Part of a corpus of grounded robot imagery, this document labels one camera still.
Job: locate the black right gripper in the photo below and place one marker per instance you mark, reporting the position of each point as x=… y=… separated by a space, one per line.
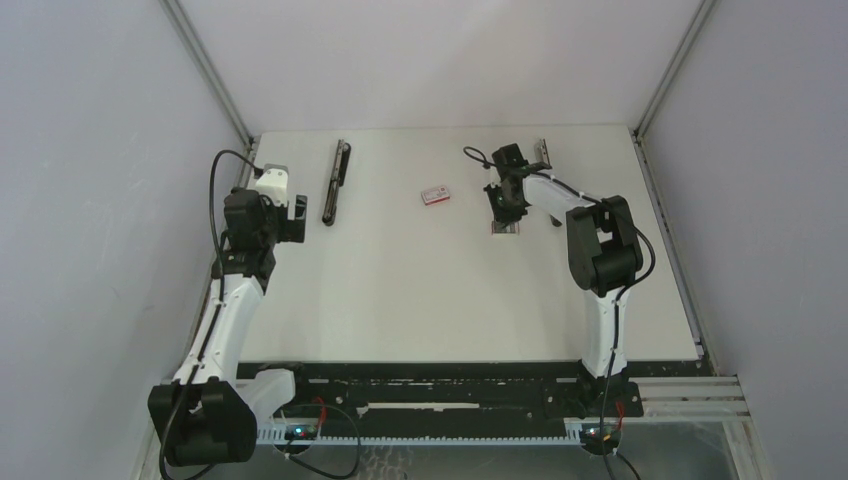
x=502 y=215

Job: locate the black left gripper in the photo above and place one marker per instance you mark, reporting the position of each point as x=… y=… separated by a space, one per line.
x=291 y=230

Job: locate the staple box tray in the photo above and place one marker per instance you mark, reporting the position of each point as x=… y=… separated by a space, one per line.
x=498 y=228

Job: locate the red white staple box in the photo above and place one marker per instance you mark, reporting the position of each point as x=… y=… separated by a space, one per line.
x=435 y=195

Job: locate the black stapler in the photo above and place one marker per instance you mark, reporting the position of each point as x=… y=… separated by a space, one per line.
x=336 y=181

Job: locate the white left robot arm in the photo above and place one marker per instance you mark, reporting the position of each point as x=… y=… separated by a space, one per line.
x=202 y=416

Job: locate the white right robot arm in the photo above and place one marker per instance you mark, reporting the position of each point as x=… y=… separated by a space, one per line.
x=603 y=245

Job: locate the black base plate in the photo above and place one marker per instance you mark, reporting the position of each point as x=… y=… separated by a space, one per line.
x=448 y=400

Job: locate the aluminium frame rail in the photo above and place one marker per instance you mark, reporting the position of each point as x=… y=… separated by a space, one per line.
x=210 y=74

